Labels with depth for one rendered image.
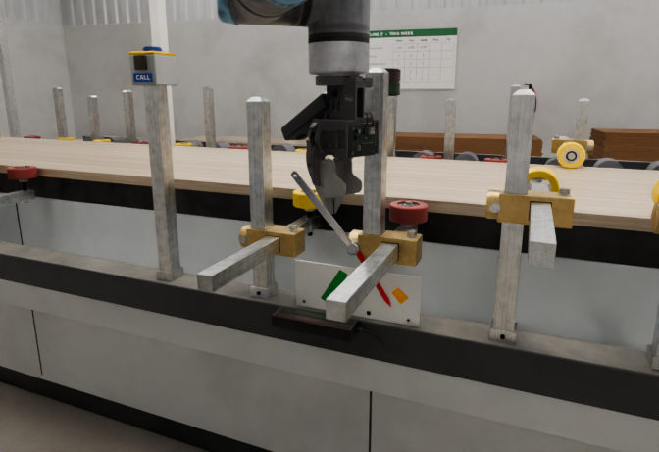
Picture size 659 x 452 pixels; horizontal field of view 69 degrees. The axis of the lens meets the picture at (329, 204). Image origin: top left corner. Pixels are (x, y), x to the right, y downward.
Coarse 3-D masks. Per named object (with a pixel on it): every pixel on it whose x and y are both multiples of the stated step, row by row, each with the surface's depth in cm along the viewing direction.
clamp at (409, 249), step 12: (360, 240) 93; (372, 240) 92; (384, 240) 91; (396, 240) 90; (408, 240) 89; (420, 240) 91; (372, 252) 92; (408, 252) 89; (420, 252) 92; (408, 264) 90
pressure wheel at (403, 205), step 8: (400, 200) 105; (408, 200) 105; (392, 208) 100; (400, 208) 99; (408, 208) 98; (416, 208) 98; (424, 208) 99; (392, 216) 100; (400, 216) 99; (408, 216) 98; (416, 216) 98; (424, 216) 99; (408, 224) 99; (416, 224) 99
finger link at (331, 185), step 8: (328, 160) 73; (320, 168) 74; (328, 168) 74; (328, 176) 74; (336, 176) 73; (328, 184) 75; (336, 184) 73; (344, 184) 72; (320, 192) 75; (328, 192) 75; (336, 192) 74; (344, 192) 72; (328, 200) 76; (328, 208) 76
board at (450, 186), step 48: (0, 144) 224; (48, 144) 224; (96, 144) 224; (144, 144) 224; (240, 192) 127; (288, 192) 122; (432, 192) 116; (480, 192) 116; (576, 192) 116; (624, 192) 116
